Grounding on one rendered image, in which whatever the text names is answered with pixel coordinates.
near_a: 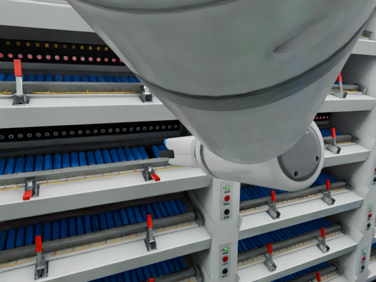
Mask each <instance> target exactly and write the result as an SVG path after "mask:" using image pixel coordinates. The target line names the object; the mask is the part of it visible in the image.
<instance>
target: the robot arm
mask: <svg viewBox="0 0 376 282"><path fill-rule="evenodd" d="M66 1H67V2H68V3H69V4H70V5H71V6H72V8H73V9H74V10H75V11H76V12H77V13H78V14H79V15H80V16H81V17H82V18H83V19H84V20H85V21H86V22H87V24H88V25H89V26H90V27H91V28H92V29H93V30H94V31H95V33H96V34H97V35H98V36H99V37H100V38H101V39H102V40H103V41H104V42H105V43H106V44H107V45H108V46H109V47H110V49H111V50H112V51H113V52H114V53H115V54H116V55H117V56H118V57H119V58H120V59H121V60H122V61H123V63H124V64H125V65H126V66H127V67H128V68H129V69H130V70H131V71H132V72H133V73H134V74H135V75H136V76H137V77H138V78H139V80H140V81H141V82H142V83H143V84H144V85H145V86H146V87H147V88H148V89H149V90H150V91H151V92H152V93H153V94H154V95H155V96H156V98H158V99H159V100H160V102H161V103H163V104H164V105H165V107H167V108H168V109H169V110H170V112H172V113H173V114H174V115H175V117H176V118H177V119H178V120H179V121H180V122H181V123H182V124H183V125H184V126H185V127H186V128H187V129H188V130H189V132H190V133H191V134H192V135H193V136H189V137H178V138H170V139H167V140H166V147H167V150H166V151H158V153H159V158H165V157H168V158H169V159H170V160H169V162H168V163H169V164H171V165H174V166H183V167H200V168H201V169H202V171H203V172H204V173H205V174H207V175H208V176H210V177H213V178H218V179H222V180H228V181H234V182H240V183H244V184H250V185H256V186H262V187H268V188H271V189H277V190H283V191H290V192H297V191H302V190H304V189H306V188H308V187H309V186H311V184H313V183H314V182H315V180H316V179H317V177H318V176H319V174H320V172H321V169H322V166H323V161H324V157H325V148H324V143H323V138H322V135H321V132H320V130H319V128H318V126H317V125H316V123H315V122H314V121H313V120H314V118H315V116H316V115H317V113H318V111H319V109H320V108H321V106H322V104H323V102H324V100H325V99H326V97H327V95H328V93H329V92H330V90H331V88H332V86H333V84H334V82H335V81H336V79H337V77H338V76H339V74H340V72H341V70H342V68H343V66H344V65H345V63H346V61H347V59H348V57H349V56H350V54H351V52H352V50H353V48H354V46H355V45H356V43H357V41H358V40H359V37H360V35H361V34H362V32H363V30H364V28H365V27H366V25H367V23H368V21H369V19H370V17H371V15H372V14H373V12H374V10H375V8H376V0H66Z"/></svg>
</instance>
